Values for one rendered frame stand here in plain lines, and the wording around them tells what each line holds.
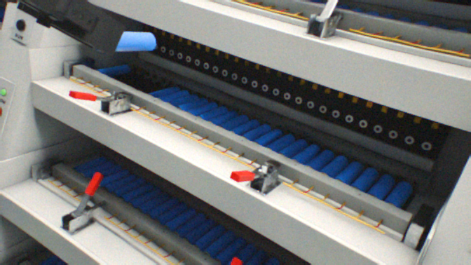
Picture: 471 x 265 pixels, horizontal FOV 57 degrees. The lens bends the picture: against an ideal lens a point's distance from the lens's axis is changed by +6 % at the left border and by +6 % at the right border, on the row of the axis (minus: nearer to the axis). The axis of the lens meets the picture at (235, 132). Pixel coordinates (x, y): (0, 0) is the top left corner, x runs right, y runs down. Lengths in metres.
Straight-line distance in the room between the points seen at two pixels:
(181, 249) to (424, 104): 0.38
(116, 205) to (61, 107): 0.18
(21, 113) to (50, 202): 0.15
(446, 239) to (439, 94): 0.13
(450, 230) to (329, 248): 0.11
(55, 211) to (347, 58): 0.51
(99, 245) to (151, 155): 0.17
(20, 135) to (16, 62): 0.12
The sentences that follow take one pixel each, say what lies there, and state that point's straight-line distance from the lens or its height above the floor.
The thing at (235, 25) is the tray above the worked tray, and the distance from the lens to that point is 0.52.
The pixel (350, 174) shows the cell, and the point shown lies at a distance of 0.55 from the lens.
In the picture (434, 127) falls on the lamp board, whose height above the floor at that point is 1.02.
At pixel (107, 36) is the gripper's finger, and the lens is 0.39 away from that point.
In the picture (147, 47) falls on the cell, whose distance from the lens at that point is 0.44.
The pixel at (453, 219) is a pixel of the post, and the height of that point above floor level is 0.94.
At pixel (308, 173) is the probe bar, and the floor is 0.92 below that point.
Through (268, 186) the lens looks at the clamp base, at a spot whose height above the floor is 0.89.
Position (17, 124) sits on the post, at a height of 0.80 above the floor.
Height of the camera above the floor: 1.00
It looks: 8 degrees down
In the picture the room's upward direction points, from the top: 20 degrees clockwise
